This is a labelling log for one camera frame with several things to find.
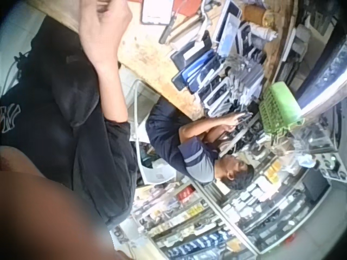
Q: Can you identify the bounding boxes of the person's right hand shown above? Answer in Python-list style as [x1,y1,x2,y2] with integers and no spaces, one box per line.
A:
[78,0,134,72]

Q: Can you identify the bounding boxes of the white wrapped roll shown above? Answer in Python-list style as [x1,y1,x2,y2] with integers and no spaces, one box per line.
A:
[248,22,280,42]

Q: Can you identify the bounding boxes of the white plastic chair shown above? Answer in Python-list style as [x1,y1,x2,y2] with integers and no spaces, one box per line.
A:
[128,79,163,144]

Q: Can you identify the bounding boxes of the red flat case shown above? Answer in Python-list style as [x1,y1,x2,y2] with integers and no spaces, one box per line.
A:
[173,0,203,17]

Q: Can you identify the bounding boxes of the clear plastic box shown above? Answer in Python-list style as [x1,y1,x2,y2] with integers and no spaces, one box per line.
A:
[291,118,341,159]

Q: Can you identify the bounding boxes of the white phone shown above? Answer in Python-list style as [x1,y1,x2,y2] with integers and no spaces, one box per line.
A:
[140,0,177,27]

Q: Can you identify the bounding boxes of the black handled tool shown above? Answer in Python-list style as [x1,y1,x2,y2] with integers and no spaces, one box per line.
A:
[158,15,181,45]

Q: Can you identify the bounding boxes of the white paper bag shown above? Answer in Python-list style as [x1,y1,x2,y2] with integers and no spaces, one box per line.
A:
[140,159,177,185]

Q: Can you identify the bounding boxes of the wall shelf with goods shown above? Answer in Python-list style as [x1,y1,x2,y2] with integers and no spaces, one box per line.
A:
[279,0,347,114]

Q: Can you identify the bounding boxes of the row of standing phones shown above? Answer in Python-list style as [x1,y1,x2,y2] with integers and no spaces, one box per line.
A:
[170,0,268,118]

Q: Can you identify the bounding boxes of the glass display counter with goods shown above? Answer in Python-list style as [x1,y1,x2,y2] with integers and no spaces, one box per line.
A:
[130,151,336,260]

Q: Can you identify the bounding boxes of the black box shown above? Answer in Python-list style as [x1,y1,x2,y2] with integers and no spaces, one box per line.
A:
[301,168,332,203]

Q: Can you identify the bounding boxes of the green plastic basket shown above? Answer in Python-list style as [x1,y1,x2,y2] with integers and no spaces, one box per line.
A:
[256,81,306,137]

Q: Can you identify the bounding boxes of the black cables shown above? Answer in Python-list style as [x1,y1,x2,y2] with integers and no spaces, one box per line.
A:
[4,50,32,92]

